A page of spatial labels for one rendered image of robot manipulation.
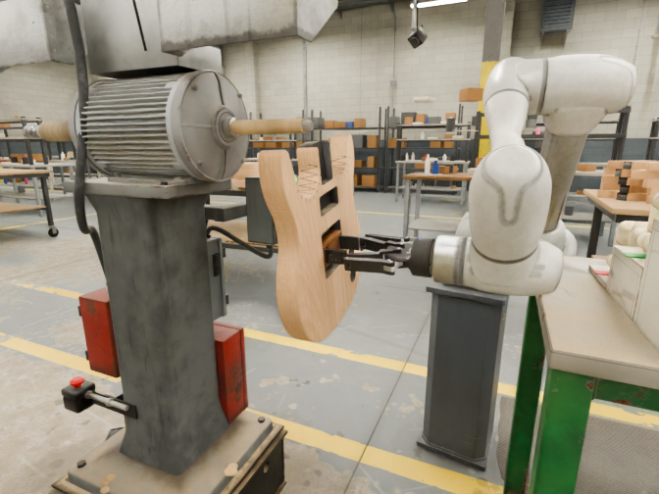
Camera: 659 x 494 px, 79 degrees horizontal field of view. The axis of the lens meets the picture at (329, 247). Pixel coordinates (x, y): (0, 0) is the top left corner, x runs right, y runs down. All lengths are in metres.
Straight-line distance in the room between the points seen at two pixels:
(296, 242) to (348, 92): 12.09
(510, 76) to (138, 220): 0.97
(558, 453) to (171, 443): 0.98
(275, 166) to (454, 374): 1.21
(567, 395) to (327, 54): 12.77
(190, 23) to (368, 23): 12.08
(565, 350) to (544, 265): 0.14
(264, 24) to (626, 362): 0.75
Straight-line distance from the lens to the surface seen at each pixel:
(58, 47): 1.22
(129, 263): 1.15
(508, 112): 1.04
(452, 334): 1.59
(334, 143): 0.92
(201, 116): 0.96
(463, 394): 1.69
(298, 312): 0.73
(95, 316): 1.32
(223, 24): 0.83
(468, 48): 12.11
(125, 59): 1.12
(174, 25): 0.91
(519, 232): 0.62
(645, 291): 0.78
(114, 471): 1.46
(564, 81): 1.13
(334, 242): 0.84
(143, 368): 1.26
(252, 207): 1.21
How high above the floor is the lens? 1.21
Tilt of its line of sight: 14 degrees down
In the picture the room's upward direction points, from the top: straight up
